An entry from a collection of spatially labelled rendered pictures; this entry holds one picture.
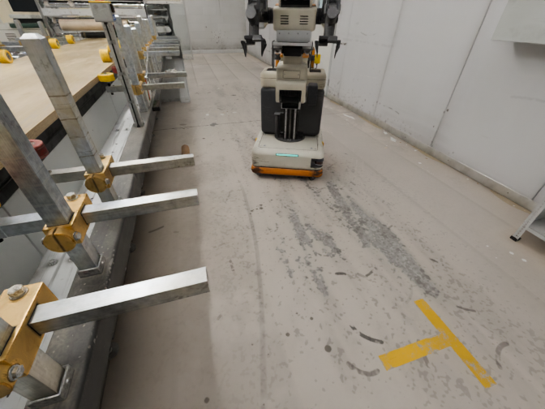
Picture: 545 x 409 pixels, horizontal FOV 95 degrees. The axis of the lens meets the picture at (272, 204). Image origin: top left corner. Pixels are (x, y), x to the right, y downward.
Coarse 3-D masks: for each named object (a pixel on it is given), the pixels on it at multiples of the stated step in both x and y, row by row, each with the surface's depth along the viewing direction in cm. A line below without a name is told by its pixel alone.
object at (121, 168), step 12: (168, 156) 80; (180, 156) 80; (192, 156) 80; (72, 168) 73; (120, 168) 75; (132, 168) 76; (144, 168) 77; (156, 168) 78; (168, 168) 79; (60, 180) 72; (72, 180) 73
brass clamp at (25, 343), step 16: (32, 288) 37; (48, 288) 39; (0, 304) 35; (16, 304) 35; (32, 304) 36; (16, 320) 34; (16, 336) 32; (32, 336) 35; (16, 352) 32; (32, 352) 34; (0, 368) 30; (16, 368) 31; (0, 384) 29
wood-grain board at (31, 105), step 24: (72, 48) 242; (96, 48) 244; (0, 72) 144; (24, 72) 145; (72, 72) 146; (96, 72) 147; (24, 96) 105; (72, 96) 106; (24, 120) 82; (48, 120) 85; (0, 168) 62
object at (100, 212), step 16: (176, 192) 60; (192, 192) 60; (96, 208) 55; (112, 208) 55; (128, 208) 56; (144, 208) 57; (160, 208) 58; (176, 208) 59; (0, 224) 50; (16, 224) 51; (32, 224) 52
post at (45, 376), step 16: (0, 320) 31; (0, 336) 31; (0, 352) 30; (32, 368) 35; (48, 368) 37; (64, 368) 41; (16, 384) 34; (32, 384) 35; (48, 384) 37; (32, 400) 38
